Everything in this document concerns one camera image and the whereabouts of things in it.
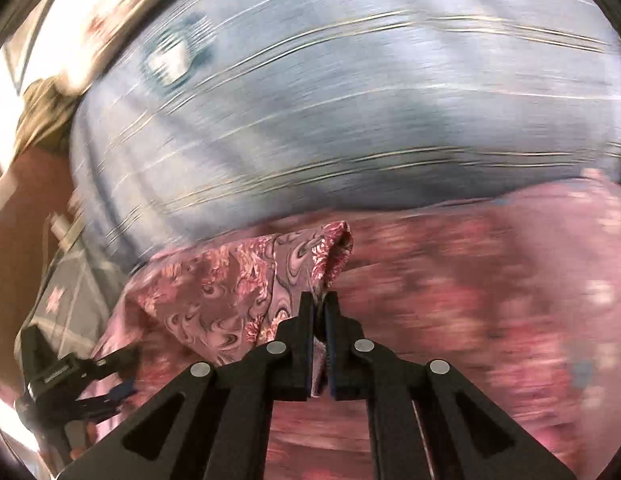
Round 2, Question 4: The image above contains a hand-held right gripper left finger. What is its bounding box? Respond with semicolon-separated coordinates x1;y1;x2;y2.
55;291;314;480

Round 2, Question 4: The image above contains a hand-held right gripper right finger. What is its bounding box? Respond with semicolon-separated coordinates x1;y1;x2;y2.
325;291;576;480

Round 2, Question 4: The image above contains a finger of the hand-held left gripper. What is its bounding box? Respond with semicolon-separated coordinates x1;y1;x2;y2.
90;349;140;378
75;379;140;413

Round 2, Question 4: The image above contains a mauve swirl floral garment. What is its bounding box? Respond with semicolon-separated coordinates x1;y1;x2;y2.
123;220;355;396

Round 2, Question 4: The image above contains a pink floral bedsheet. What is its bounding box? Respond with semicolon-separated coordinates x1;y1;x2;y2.
90;167;621;480

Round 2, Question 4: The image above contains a blue plaid blanket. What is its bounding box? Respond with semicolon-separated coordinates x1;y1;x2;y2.
70;0;621;276

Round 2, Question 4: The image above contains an olive cloth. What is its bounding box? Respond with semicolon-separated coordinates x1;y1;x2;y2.
16;79;85;155

